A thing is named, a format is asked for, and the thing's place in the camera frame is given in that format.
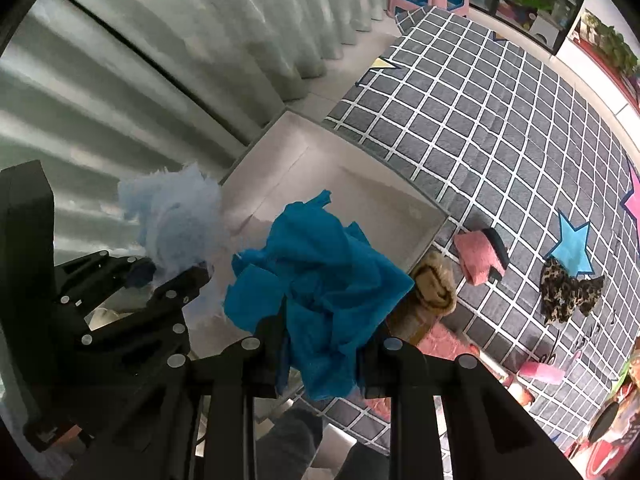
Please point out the glass door cabinet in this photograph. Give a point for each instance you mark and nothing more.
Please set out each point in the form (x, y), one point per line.
(530, 0)

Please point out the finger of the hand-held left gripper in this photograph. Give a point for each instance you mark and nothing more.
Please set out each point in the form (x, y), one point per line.
(110, 272)
(160, 310)

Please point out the beige rolled cloth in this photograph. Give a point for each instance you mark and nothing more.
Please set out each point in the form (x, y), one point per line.
(435, 285)

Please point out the pink patterned tissue box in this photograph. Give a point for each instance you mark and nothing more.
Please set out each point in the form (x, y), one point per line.
(445, 342)

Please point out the pink sponge roll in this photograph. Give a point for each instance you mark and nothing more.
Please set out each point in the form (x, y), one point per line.
(542, 373)

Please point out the grey checked star blanket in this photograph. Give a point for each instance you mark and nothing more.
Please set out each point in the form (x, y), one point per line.
(475, 135)

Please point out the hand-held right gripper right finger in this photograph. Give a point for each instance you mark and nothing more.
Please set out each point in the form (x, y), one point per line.
(380, 365)

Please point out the red round mat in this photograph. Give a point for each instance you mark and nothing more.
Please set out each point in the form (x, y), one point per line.
(612, 455)

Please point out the pink and black cloth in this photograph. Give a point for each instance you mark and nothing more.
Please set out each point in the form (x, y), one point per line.
(477, 257)

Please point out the black round pan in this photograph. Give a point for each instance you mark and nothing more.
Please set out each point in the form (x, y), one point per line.
(602, 422)

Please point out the white sheer curtain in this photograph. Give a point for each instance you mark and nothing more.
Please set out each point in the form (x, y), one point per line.
(150, 60)

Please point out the leopard print scrunchie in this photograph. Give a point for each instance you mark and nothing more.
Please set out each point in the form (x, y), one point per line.
(567, 290)

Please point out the white storage box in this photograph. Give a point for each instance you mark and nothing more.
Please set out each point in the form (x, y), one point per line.
(350, 195)

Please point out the light blue fluffy cloth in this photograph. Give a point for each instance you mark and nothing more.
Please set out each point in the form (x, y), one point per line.
(175, 220)

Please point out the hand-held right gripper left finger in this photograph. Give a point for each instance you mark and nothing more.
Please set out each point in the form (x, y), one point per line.
(265, 355)

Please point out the white floral tissue pack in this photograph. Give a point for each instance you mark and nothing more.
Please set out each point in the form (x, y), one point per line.
(517, 390)

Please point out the teal blue cloth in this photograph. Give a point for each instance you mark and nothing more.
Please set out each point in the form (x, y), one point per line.
(320, 285)

